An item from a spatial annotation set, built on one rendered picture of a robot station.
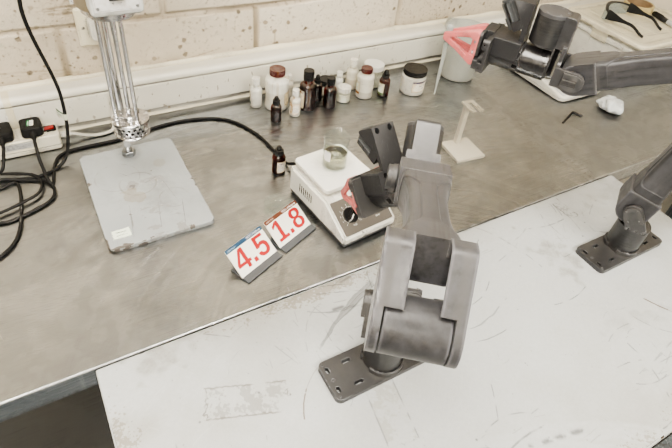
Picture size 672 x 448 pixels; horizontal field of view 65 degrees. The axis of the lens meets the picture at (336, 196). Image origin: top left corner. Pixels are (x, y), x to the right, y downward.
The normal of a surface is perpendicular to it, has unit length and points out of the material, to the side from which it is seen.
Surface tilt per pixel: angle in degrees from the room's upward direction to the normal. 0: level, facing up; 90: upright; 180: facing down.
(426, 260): 73
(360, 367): 0
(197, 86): 90
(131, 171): 0
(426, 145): 42
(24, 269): 0
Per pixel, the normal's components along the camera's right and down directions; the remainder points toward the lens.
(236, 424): 0.10, -0.75
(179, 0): 0.49, 0.61
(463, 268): -0.05, -0.04
